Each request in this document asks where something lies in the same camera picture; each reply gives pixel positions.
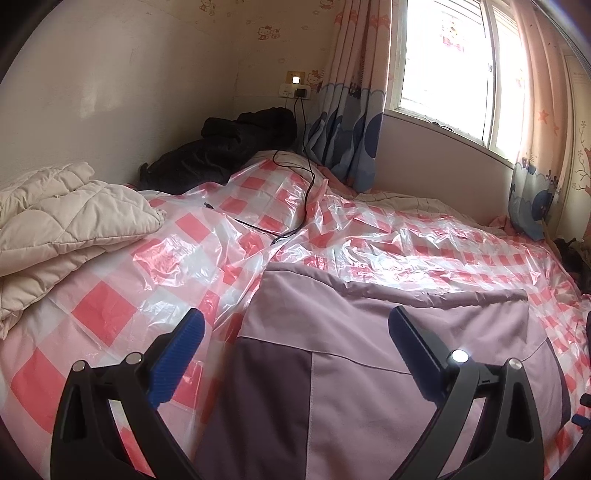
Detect window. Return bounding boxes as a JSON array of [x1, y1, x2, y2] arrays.
[[387, 0, 530, 164]]

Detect black charging cable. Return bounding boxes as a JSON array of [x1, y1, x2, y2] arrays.
[[202, 94, 329, 245]]

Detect wall socket with charger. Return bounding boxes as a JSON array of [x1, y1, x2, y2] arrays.
[[279, 71, 311, 100]]

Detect dark clothes at bedside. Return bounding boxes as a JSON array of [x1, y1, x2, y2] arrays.
[[554, 238, 590, 294]]

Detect black clothes pile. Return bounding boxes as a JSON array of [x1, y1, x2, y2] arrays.
[[137, 107, 297, 195]]

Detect cartoon curtain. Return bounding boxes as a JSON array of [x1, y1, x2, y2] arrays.
[[303, 1, 394, 193], [508, 1, 572, 241]]

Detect cream quilted blanket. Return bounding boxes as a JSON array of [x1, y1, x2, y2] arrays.
[[1, 162, 165, 339]]

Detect lilac purple jacket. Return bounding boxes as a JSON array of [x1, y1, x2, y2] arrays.
[[194, 263, 571, 479]]

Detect red checkered plastic bed cover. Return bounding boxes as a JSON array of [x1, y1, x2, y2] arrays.
[[1, 154, 590, 477]]

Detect right cartoon curtain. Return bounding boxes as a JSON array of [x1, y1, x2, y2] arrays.
[[508, 1, 572, 241]]

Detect wardrobe with tree decal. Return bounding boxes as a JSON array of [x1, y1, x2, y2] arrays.
[[551, 55, 590, 241]]

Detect left cartoon curtain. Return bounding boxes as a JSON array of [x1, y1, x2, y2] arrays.
[[303, 1, 394, 193]]

